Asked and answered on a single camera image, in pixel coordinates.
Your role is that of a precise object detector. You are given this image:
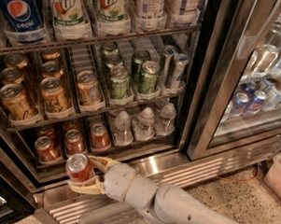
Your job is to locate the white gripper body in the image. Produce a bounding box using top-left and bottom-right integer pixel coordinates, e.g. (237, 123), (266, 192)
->
(104, 163), (137, 201)

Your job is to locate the clear plastic bin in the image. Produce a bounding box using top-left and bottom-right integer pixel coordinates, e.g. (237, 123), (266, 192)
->
(77, 203), (152, 224)

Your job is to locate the gold can back second row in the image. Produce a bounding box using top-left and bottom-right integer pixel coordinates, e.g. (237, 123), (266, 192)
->
(40, 49), (61, 63)

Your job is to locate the gold can middle second row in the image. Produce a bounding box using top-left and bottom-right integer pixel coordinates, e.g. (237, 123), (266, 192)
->
(41, 61), (63, 78)

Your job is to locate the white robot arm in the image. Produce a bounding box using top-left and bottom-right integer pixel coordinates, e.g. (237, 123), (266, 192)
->
(65, 153), (239, 224)

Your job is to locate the steel fridge door frame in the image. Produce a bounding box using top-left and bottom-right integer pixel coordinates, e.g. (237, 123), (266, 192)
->
(177, 0), (281, 161)

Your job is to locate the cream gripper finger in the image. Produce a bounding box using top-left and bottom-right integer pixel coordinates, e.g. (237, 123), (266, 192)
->
(87, 156), (117, 173)
(67, 176), (105, 195)

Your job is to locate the blue pepsi can behind glass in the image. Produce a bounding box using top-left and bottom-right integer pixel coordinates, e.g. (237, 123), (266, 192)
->
(231, 92), (249, 117)

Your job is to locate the white 7up can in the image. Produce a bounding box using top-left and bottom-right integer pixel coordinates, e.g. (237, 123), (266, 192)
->
(49, 0), (86, 29)
(92, 0), (126, 22)

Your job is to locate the water bottle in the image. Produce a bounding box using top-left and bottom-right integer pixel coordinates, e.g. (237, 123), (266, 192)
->
(155, 103), (176, 136)
(132, 107), (155, 141)
(113, 111), (133, 146)

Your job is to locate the gold can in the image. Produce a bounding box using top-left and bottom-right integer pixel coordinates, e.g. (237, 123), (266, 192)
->
(0, 67), (24, 85)
(0, 84), (38, 120)
(5, 53), (29, 68)

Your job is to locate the gold can middle left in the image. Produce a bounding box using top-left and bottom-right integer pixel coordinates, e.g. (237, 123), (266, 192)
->
(0, 67), (24, 85)

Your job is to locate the gold can front left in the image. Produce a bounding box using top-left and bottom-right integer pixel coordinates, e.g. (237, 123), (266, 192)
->
(0, 84), (38, 120)

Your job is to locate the gold can third row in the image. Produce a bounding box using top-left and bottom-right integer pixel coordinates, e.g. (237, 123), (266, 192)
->
(77, 70), (102, 106)

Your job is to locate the pink plastic container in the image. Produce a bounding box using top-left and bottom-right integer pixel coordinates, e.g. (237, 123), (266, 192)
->
(263, 152), (281, 199)

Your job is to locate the white can top right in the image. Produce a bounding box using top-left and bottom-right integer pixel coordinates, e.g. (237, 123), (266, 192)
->
(167, 0), (200, 16)

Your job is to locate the water bottle right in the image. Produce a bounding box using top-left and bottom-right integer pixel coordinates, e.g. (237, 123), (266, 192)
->
(155, 103), (176, 136)

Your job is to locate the steel fridge base grille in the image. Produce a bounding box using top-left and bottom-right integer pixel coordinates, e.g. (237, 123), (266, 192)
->
(35, 134), (281, 224)

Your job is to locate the green can right back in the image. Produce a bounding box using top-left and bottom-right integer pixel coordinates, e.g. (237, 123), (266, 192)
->
(131, 49), (151, 83)

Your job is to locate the slim silver can left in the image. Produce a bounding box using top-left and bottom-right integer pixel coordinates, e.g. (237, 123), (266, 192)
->
(161, 45), (177, 83)

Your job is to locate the blue pepsi can top shelf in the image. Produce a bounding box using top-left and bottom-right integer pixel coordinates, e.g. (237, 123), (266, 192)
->
(0, 0), (45, 45)

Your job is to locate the red coke can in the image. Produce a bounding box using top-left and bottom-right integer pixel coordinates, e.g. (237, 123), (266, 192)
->
(64, 130), (85, 156)
(35, 125), (56, 139)
(65, 153), (95, 182)
(90, 124), (110, 150)
(35, 136), (60, 162)

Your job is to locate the white 7up can left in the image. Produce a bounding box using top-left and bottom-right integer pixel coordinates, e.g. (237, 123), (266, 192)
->
(49, 0), (86, 29)

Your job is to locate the green can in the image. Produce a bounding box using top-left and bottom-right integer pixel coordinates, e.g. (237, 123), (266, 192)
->
(105, 53), (124, 69)
(138, 61), (160, 94)
(131, 49), (151, 83)
(100, 42), (119, 56)
(110, 65), (130, 100)

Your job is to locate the gold can front second row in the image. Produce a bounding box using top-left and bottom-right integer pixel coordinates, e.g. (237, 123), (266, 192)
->
(40, 77), (70, 113)

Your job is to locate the slim silver can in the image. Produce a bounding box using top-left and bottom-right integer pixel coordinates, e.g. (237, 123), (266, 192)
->
(166, 53), (190, 90)
(161, 45), (177, 83)

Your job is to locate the gold can back left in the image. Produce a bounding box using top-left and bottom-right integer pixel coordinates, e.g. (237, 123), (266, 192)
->
(5, 53), (29, 68)

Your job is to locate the green can middle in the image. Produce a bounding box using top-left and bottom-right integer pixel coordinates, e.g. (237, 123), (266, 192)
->
(105, 53), (124, 69)

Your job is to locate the white can top shelf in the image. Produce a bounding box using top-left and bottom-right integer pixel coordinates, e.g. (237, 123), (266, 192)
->
(133, 0), (165, 20)

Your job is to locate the gold can second row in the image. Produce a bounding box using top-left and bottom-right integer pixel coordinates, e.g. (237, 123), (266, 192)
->
(40, 49), (61, 63)
(40, 77), (70, 113)
(41, 61), (63, 78)

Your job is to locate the water bottle left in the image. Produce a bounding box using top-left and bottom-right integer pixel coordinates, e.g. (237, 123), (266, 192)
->
(113, 111), (133, 146)

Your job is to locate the orange cable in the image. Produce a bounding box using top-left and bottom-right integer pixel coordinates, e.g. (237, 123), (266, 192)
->
(216, 162), (260, 186)

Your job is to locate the green can right front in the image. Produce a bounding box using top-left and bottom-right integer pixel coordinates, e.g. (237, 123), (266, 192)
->
(138, 61), (160, 94)

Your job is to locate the slim silver can right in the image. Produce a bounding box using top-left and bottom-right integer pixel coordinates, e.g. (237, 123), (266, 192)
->
(166, 53), (190, 90)

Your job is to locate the water bottle middle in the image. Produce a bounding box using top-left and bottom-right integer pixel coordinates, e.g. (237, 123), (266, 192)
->
(132, 107), (155, 141)

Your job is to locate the white 7up can right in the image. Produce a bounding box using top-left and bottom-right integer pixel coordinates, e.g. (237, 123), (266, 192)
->
(92, 0), (126, 22)

